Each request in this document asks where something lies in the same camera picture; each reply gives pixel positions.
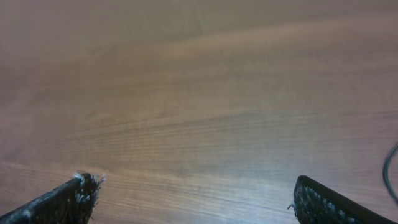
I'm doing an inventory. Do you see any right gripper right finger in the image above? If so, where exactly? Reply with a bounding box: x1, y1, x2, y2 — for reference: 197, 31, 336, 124
289, 175, 395, 224

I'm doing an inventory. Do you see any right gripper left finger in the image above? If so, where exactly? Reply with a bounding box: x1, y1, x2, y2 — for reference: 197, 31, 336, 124
1, 173, 106, 224

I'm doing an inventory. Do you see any black usb cable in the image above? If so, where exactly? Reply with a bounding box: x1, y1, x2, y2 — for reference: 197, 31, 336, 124
382, 142, 398, 205

